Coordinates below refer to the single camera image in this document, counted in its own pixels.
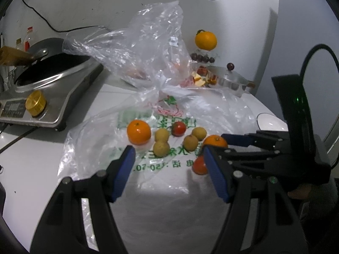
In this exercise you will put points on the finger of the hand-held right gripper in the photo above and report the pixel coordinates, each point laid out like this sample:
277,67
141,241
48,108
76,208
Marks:
235,139
251,158

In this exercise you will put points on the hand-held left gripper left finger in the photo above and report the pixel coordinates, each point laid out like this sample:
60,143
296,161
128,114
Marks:
123,172

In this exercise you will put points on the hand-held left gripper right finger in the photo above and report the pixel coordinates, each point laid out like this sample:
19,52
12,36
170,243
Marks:
215,174

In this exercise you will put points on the red tomato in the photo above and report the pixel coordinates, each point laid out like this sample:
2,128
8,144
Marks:
178,128
199,165

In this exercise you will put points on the small mandarin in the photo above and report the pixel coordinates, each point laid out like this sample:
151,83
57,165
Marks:
215,140

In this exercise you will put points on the white bowl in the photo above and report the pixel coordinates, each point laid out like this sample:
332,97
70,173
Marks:
267,123

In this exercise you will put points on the large mandarin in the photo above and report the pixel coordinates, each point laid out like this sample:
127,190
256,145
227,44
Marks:
138,132

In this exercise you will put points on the large longan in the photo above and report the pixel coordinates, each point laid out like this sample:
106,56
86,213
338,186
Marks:
161,149

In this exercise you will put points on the silver pot with lid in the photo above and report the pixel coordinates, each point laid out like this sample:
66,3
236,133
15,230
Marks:
233,82

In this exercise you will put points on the printed plastic bag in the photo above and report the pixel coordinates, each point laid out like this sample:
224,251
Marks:
164,111

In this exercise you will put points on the clear box of cherries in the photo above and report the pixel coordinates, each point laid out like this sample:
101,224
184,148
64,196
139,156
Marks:
202,57

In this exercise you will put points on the steel induction cooker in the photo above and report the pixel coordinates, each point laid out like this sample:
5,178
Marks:
66,90

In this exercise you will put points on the large orange with stem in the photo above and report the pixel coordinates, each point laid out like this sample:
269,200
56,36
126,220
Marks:
206,40

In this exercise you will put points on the gold cooker knob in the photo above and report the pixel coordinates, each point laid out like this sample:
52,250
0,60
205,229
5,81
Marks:
35,103

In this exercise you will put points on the clear plastic bag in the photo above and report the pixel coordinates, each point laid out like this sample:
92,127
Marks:
148,45

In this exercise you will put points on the red cap bottle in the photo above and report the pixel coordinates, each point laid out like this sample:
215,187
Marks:
28,38

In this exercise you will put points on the small sauce bottle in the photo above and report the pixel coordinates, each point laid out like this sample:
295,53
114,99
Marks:
19,45

